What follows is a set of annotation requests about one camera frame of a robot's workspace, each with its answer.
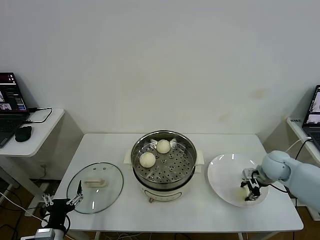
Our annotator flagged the black looped laptop cable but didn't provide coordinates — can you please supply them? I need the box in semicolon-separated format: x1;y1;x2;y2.
23;107;53;125

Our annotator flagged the white charging cable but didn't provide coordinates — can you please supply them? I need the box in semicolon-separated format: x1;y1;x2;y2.
284;136;312;154

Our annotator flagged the white side table with sticker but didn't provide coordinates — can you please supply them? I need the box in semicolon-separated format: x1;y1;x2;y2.
285;117;320;222

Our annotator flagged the white steamed baozi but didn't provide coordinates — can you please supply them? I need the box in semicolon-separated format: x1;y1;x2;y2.
155;139;172;155
234;187;251;201
139;152;157;168

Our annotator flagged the grey laptop with bright windows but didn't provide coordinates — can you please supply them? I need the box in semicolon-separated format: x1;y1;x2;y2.
301;85;320;152

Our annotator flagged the perforated steel steamer basket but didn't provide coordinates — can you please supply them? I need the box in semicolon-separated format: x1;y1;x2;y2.
130;129;198;191

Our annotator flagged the round glass pot lid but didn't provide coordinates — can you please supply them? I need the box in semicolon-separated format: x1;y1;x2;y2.
66;162;125;215

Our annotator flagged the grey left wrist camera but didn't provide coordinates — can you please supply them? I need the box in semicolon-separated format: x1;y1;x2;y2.
34;227;56;240

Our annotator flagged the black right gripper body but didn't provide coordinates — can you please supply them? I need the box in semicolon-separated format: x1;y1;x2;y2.
241;168;263;187

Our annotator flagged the cream electric cooker pot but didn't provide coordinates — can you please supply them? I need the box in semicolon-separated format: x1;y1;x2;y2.
124;147;205;204

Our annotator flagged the black computer mouse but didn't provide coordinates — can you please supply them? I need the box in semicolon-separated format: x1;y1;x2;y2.
14;125;33;143

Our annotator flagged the white floor power strip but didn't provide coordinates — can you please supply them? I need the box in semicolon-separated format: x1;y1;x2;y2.
24;207;43;217

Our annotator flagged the black table foot bar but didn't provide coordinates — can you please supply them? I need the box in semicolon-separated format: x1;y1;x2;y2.
29;178;62;186

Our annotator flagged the round white plate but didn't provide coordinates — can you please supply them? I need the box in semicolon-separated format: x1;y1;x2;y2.
206;153;270;208

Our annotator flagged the black laptop with dark screen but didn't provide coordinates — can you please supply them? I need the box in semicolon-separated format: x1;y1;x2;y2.
0;72;31;149

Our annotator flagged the white rounded side table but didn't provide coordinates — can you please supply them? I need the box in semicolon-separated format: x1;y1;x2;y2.
0;108;66;218

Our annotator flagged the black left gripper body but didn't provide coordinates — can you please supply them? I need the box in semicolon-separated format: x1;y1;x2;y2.
48;198;77;229

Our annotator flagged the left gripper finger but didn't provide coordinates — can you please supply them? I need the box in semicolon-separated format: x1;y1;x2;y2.
42;193;54;207
66;179;84;206

